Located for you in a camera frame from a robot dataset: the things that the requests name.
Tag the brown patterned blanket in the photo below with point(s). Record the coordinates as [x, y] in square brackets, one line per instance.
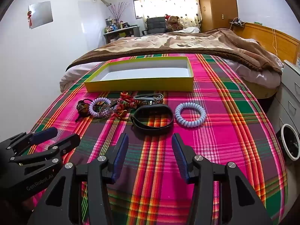
[211, 44]

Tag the pale pink duvet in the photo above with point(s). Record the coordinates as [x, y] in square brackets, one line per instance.
[70, 77]

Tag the power strip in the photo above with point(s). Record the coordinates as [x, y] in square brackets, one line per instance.
[238, 22]

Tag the red knot ornament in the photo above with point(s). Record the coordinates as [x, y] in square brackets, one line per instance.
[30, 17]

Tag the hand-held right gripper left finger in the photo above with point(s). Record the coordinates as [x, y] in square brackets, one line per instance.
[120, 155]

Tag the decorative branches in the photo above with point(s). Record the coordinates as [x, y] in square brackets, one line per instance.
[118, 10]

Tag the silver wall panel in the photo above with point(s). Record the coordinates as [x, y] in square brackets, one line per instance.
[41, 14]

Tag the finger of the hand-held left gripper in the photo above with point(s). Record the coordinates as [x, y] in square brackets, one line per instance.
[43, 134]
[69, 143]

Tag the wooden headboard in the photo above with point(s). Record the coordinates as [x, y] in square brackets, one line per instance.
[262, 34]

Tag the white nightstand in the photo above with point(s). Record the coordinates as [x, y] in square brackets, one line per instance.
[289, 93]

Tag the wooden desk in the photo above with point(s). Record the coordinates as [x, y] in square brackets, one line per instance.
[117, 35]

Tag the group of bottles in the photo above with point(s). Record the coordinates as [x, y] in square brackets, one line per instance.
[113, 27]

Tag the dark grey chair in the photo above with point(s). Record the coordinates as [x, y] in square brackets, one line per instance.
[154, 24]

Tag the black fitness band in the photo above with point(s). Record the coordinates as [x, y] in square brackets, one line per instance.
[152, 129]

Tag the wooden wardrobe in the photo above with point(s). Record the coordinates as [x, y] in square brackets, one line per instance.
[215, 4]

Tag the yellow cardboard box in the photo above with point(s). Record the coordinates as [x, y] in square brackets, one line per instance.
[140, 84]

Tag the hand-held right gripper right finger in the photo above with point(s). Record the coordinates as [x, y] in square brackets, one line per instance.
[179, 155]

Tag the white pillow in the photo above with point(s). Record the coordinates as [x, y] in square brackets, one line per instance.
[192, 29]

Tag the plaid bed sheet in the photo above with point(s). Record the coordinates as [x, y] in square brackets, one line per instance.
[222, 133]

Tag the brown teddy bear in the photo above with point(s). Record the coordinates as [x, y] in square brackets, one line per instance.
[173, 22]

